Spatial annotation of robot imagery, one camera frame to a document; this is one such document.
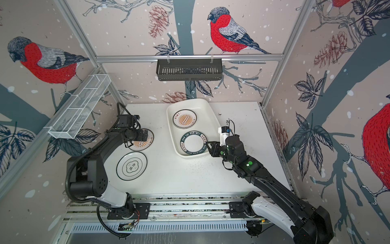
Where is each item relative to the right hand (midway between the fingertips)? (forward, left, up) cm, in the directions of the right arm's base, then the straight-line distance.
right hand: (205, 145), depth 75 cm
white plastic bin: (+29, 0, -18) cm, 34 cm away
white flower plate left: (-4, +45, -19) cm, 49 cm away
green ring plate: (+13, +9, -19) cm, 25 cm away
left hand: (+11, +42, -8) cm, 44 cm away
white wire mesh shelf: (+12, +66, +13) cm, 69 cm away
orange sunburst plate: (+32, +17, -17) cm, 40 cm away
